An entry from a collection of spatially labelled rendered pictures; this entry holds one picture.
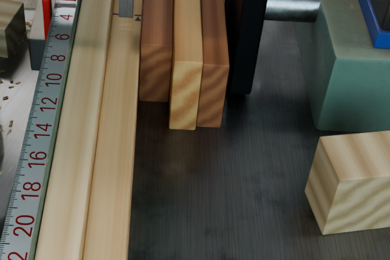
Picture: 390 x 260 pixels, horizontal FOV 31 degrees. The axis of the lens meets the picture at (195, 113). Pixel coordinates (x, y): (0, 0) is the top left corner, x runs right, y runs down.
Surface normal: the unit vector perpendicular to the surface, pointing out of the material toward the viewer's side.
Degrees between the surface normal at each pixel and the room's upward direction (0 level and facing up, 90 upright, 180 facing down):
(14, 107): 0
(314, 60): 90
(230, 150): 0
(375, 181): 90
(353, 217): 90
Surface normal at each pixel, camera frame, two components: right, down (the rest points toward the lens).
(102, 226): 0.08, -0.73
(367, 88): 0.01, 0.68
